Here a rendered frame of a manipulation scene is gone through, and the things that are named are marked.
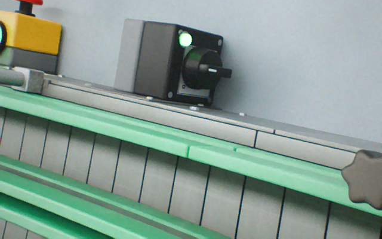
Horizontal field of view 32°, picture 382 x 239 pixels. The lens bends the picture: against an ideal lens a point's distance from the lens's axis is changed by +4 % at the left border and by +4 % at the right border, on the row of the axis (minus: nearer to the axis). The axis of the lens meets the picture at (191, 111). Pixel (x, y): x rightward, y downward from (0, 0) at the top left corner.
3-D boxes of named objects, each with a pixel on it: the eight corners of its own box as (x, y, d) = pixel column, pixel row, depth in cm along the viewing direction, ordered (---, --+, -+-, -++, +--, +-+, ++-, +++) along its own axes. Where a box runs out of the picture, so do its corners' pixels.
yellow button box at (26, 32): (27, 68, 95) (-23, 60, 90) (34, 16, 95) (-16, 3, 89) (58, 74, 91) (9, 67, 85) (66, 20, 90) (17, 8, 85)
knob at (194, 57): (205, 91, 70) (230, 95, 68) (178, 86, 67) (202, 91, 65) (212, 49, 70) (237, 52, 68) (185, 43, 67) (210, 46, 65)
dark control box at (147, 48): (164, 97, 77) (111, 90, 71) (175, 30, 77) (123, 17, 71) (216, 108, 72) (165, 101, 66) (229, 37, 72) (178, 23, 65)
